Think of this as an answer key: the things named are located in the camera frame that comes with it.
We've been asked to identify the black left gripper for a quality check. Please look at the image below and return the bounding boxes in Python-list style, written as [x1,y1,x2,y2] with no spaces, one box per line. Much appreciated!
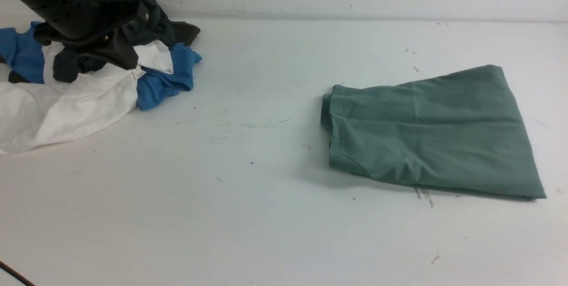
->
[34,0,150,70]

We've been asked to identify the green long-sleeve top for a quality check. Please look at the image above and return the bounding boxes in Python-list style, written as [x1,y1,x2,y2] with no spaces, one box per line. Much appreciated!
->
[320,65,547,201]

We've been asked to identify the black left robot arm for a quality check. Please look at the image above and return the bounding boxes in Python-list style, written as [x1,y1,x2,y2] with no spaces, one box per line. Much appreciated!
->
[19,0,149,70]

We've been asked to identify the dark grey shirt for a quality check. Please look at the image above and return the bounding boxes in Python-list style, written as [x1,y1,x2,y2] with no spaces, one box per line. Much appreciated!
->
[0,0,201,84]

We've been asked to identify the blue shirt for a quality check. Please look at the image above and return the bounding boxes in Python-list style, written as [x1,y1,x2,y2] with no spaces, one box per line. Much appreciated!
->
[1,22,201,111]

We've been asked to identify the white shirt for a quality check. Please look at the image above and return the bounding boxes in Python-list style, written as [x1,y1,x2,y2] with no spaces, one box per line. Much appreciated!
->
[0,41,173,156]

